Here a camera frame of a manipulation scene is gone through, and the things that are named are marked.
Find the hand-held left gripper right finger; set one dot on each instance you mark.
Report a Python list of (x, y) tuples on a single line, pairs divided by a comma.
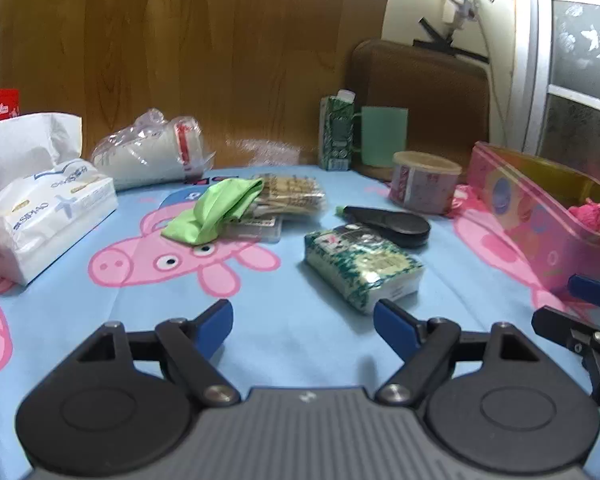
[(394, 325)]

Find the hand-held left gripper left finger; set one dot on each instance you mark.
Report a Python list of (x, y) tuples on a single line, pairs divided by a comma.
[(215, 325)]

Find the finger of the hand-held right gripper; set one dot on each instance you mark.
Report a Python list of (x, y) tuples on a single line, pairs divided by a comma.
[(560, 325), (597, 290)]

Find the green patterned tissue pack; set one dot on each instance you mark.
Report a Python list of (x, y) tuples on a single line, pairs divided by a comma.
[(360, 265)]

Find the black glasses case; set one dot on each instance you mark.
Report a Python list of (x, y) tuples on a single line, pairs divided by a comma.
[(390, 222)]

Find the clear plastic pack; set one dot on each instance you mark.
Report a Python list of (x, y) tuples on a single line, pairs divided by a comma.
[(260, 227)]

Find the pink tin box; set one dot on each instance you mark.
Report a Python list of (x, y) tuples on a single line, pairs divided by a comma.
[(520, 210)]

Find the green cloth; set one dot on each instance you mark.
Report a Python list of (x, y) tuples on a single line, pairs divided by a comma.
[(210, 210)]

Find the white soft tissue pack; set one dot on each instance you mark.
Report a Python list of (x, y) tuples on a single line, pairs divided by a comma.
[(45, 210)]

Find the pink yarn ball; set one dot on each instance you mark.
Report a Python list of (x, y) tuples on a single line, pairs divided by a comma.
[(592, 216)]

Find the blue pig printed sheet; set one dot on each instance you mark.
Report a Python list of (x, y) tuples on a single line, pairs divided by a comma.
[(280, 285)]

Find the round pink label container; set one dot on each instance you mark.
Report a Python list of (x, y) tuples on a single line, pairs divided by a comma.
[(422, 185)]

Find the plastic wrapped paper cup stack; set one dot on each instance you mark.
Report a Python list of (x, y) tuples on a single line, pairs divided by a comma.
[(140, 155)]

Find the green mug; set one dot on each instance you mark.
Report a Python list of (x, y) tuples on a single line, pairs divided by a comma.
[(384, 135)]

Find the green drink carton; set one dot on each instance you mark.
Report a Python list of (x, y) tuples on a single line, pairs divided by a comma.
[(336, 130)]

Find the frosted glass window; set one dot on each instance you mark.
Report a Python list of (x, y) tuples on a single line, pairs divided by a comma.
[(580, 60)]

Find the wooden headboard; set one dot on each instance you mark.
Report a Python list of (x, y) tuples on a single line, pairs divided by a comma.
[(205, 60)]

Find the black tape strips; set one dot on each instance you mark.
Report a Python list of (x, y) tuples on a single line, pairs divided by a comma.
[(432, 42)]

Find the red cardboard box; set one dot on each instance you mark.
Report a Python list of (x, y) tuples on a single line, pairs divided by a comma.
[(2, 102)]

